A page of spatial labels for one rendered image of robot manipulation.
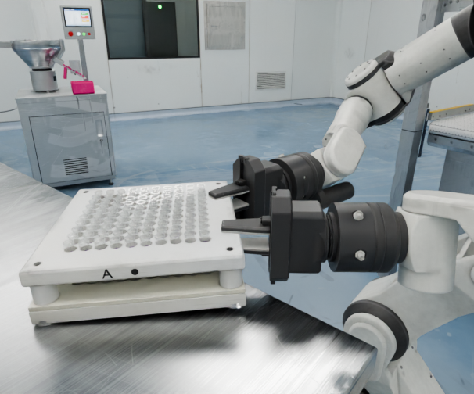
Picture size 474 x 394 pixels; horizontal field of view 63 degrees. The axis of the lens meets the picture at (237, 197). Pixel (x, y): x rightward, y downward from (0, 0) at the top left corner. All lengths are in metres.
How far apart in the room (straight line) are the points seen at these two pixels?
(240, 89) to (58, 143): 4.04
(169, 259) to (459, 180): 1.58
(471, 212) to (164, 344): 0.35
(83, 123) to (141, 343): 2.86
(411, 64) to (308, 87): 6.52
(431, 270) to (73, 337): 0.42
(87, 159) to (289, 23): 4.71
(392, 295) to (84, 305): 0.61
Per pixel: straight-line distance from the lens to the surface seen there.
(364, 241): 0.47
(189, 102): 6.39
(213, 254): 0.44
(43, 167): 3.31
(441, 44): 0.88
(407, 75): 0.90
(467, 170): 1.86
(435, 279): 0.53
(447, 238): 0.52
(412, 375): 1.02
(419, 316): 0.88
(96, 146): 3.29
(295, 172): 0.64
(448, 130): 1.73
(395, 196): 1.81
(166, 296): 0.46
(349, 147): 0.74
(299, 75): 7.25
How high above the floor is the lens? 1.17
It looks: 23 degrees down
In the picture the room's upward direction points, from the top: straight up
